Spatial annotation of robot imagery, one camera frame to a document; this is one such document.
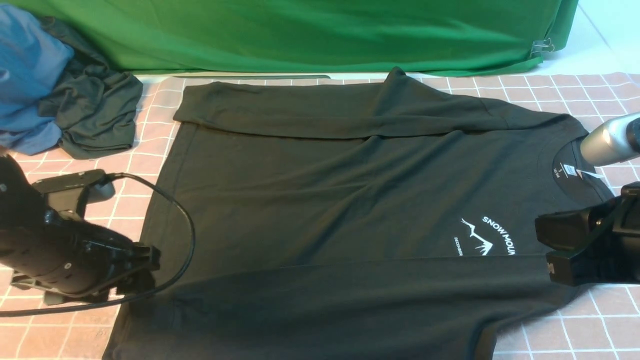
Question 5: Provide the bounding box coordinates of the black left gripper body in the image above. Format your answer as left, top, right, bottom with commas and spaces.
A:
10, 210, 160, 305

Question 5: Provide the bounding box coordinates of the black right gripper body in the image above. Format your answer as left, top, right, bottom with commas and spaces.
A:
534, 197, 640, 287

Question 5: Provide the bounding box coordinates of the dark gray long-sleeved shirt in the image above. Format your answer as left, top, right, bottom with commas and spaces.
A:
103, 68, 613, 360

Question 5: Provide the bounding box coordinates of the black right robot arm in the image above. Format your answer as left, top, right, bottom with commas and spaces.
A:
534, 182, 640, 287

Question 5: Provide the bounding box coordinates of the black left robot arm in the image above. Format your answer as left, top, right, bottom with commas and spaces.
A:
0, 154, 160, 306

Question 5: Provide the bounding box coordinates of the dark gray crumpled garment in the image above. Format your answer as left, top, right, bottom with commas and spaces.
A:
38, 16, 143, 160

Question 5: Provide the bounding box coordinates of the metal binder clip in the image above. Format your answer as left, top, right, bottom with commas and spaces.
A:
530, 38, 555, 58

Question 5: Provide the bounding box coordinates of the blue crumpled garment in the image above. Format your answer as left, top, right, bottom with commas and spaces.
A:
0, 3, 74, 156

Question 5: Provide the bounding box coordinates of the green backdrop cloth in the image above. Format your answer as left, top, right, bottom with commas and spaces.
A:
10, 0, 578, 77

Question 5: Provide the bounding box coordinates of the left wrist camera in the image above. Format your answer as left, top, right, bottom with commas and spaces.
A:
32, 170, 115, 209

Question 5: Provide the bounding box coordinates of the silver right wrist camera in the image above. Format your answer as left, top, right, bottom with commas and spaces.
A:
580, 112, 640, 167

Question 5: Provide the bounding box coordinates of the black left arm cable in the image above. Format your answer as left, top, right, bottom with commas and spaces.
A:
0, 172, 196, 318

